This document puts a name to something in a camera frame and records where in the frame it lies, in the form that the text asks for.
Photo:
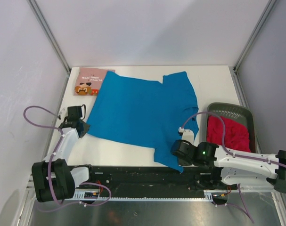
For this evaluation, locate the grey plastic basket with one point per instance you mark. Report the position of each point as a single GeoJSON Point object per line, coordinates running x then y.
{"type": "Point", "coordinates": [239, 114]}

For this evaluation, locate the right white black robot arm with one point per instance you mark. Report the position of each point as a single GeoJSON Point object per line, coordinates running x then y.
{"type": "Point", "coordinates": [267, 170]}

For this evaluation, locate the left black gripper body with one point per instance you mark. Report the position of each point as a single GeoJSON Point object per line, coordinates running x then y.
{"type": "Point", "coordinates": [85, 127]}

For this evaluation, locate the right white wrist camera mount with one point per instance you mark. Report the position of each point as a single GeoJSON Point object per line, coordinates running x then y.
{"type": "Point", "coordinates": [186, 134]}

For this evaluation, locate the aluminium frame post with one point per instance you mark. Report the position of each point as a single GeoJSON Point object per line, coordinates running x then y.
{"type": "Point", "coordinates": [48, 33]}
{"type": "Point", "coordinates": [256, 32]}

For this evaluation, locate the aluminium extrusion rail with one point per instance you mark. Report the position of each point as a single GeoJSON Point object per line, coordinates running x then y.
{"type": "Point", "coordinates": [245, 188]}

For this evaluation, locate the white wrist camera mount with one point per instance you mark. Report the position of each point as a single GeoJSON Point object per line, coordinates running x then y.
{"type": "Point", "coordinates": [186, 134]}
{"type": "Point", "coordinates": [62, 113]}

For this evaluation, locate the right aluminium frame post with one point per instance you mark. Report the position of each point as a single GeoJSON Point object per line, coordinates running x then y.
{"type": "Point", "coordinates": [256, 32]}

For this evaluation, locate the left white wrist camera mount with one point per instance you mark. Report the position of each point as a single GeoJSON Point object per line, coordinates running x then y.
{"type": "Point", "coordinates": [62, 113]}

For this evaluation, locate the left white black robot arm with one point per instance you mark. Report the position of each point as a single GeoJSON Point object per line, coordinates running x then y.
{"type": "Point", "coordinates": [52, 178]}

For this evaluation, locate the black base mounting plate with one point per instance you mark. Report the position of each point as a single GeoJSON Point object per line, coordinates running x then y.
{"type": "Point", "coordinates": [156, 182]}

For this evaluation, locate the folded pink printed t shirt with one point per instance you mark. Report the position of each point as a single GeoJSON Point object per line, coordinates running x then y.
{"type": "Point", "coordinates": [89, 81]}

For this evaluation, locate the red t shirt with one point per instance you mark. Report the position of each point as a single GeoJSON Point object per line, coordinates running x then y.
{"type": "Point", "coordinates": [236, 135]}

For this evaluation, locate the left aluminium frame post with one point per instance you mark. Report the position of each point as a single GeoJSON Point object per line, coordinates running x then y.
{"type": "Point", "coordinates": [48, 33]}

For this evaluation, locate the blue t shirt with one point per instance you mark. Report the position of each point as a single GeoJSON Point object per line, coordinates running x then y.
{"type": "Point", "coordinates": [145, 113]}

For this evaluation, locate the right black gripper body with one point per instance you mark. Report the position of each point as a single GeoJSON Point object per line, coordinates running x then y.
{"type": "Point", "coordinates": [185, 162]}

